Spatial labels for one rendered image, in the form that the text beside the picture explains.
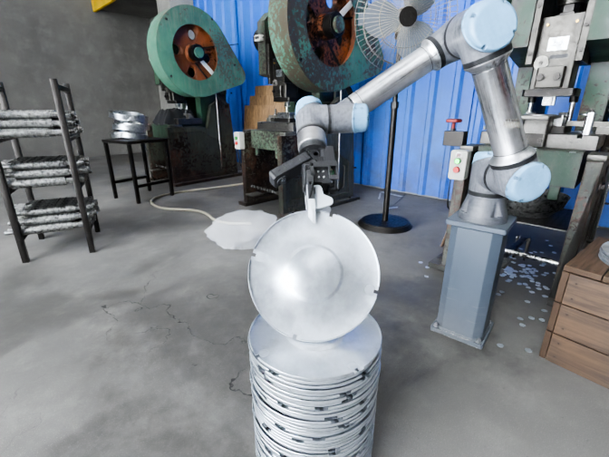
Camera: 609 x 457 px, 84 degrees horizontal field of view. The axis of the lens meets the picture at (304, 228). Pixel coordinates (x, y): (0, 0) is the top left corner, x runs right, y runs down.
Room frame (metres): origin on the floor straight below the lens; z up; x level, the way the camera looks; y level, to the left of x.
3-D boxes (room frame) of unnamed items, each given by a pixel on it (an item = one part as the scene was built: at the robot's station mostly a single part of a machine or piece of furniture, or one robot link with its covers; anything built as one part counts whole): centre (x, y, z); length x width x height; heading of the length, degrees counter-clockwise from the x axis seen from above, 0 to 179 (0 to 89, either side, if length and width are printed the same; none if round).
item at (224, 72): (4.30, 1.19, 0.87); 1.53 x 0.99 x 1.74; 139
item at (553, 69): (1.63, -1.10, 1.04); 0.17 x 0.15 x 0.30; 136
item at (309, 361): (0.63, -0.02, 0.34); 0.29 x 0.29 x 0.01
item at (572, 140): (1.66, -1.12, 0.68); 0.45 x 0.30 x 0.06; 46
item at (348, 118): (0.98, -0.11, 0.78); 0.11 x 0.11 x 0.08; 3
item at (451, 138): (1.71, -0.74, 0.62); 0.10 x 0.06 x 0.20; 46
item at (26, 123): (1.96, 1.51, 0.47); 0.46 x 0.43 x 0.95; 116
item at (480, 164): (1.11, -0.62, 0.62); 0.13 x 0.12 x 0.14; 3
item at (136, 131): (3.22, 1.58, 0.40); 0.45 x 0.40 x 0.79; 58
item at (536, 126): (1.53, -1.00, 0.72); 0.25 x 0.14 x 0.14; 136
